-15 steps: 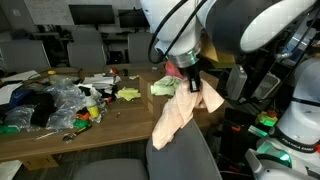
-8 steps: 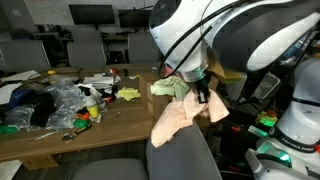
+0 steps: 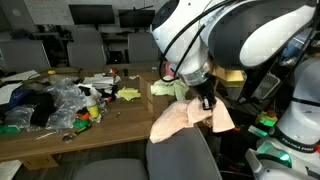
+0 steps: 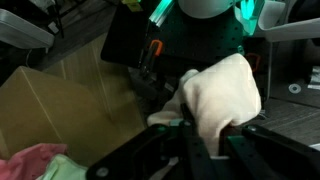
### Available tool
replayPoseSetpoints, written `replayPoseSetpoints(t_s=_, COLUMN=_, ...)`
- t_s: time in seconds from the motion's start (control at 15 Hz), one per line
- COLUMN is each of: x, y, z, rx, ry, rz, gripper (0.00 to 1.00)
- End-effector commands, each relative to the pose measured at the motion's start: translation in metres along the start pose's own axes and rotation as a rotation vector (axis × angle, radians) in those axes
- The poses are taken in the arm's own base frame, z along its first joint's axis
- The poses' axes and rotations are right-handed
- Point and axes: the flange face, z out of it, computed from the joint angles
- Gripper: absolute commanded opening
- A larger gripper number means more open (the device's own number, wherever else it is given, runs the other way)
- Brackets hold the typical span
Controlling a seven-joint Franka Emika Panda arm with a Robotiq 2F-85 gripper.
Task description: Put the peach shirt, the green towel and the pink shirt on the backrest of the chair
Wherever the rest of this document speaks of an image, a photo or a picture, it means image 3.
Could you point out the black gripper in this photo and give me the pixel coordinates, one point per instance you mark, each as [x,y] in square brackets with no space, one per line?
[205,89]

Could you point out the peach shirt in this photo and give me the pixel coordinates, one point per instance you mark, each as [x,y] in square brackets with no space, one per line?
[176,120]

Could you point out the light green towel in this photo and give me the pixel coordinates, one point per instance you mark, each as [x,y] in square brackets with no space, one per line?
[166,88]

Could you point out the grey office chair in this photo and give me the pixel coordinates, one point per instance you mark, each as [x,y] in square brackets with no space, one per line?
[86,55]
[87,36]
[141,48]
[23,55]
[183,156]

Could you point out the large brown cardboard box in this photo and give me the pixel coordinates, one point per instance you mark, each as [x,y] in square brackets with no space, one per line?
[155,101]

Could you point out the white space heater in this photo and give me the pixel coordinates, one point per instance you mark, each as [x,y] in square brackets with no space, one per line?
[266,86]

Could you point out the green lit gadget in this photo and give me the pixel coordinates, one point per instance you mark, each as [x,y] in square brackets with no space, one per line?
[266,120]

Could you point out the yellow cleaning cloth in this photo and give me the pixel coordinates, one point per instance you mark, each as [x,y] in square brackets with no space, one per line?
[128,94]

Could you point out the small metal screw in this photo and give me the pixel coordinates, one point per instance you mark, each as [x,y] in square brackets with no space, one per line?
[117,115]

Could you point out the small red ball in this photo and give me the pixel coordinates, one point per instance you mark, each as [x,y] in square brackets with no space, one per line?
[114,70]

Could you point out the red marker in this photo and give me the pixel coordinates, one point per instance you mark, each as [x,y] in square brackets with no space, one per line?
[108,99]

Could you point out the black computer monitor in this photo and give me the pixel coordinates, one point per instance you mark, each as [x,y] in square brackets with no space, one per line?
[136,18]
[91,14]

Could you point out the white paper stack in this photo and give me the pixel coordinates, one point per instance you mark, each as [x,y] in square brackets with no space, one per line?
[98,80]

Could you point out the white bottle yellow liquid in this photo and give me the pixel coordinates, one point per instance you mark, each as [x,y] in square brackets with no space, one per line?
[93,108]

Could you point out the orange plastic item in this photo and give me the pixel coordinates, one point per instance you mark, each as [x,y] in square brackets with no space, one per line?
[84,116]

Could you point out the small green object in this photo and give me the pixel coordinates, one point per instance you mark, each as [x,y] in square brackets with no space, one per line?
[81,123]

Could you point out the clear plastic bag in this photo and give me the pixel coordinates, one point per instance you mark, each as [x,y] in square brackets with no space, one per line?
[66,96]

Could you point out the small yellow ball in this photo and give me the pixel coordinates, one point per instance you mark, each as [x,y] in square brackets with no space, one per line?
[51,72]

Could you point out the thin white stick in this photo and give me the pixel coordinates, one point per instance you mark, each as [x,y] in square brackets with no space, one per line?
[46,135]

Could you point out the black cloth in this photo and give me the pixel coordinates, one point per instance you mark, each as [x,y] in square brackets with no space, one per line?
[41,110]

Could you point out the low cardboard carton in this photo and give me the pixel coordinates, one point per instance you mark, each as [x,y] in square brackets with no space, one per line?
[40,162]

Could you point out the blue bagged item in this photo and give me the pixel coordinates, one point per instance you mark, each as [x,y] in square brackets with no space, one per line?
[20,96]

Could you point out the white paper sheet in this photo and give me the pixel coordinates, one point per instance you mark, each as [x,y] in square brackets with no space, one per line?
[8,93]
[20,76]

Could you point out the green plastic item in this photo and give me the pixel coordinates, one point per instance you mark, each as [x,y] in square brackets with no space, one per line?
[8,129]

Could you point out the small wall plate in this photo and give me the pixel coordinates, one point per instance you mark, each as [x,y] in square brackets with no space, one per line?
[16,12]

